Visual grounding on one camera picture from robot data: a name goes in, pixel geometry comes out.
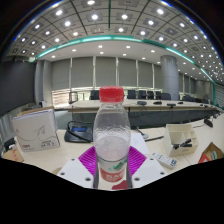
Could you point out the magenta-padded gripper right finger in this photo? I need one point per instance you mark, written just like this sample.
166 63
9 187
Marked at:
146 170

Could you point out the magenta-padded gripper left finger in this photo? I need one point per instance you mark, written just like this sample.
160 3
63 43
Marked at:
76 171

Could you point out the clear water bottle red cap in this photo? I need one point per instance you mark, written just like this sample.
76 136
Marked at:
111 133

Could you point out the white remote control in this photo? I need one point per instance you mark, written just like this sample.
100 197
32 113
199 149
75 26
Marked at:
164 160

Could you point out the black marker pen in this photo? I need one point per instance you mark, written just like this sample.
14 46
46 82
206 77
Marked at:
182 144

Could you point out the beige open organizer box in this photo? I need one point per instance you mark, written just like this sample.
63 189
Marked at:
181 136

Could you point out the white cardboard box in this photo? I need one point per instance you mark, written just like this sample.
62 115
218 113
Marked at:
36 130

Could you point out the long curved conference desk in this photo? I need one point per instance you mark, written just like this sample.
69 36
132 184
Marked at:
150 111

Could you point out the brown cardboard box red side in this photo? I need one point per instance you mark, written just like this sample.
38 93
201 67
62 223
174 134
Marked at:
211 154

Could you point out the black power strip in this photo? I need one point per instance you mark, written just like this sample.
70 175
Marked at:
8 144

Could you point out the row of black office chairs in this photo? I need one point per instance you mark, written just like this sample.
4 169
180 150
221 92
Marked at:
143 94

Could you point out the group of ceiling lights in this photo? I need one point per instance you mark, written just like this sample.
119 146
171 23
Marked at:
95 16

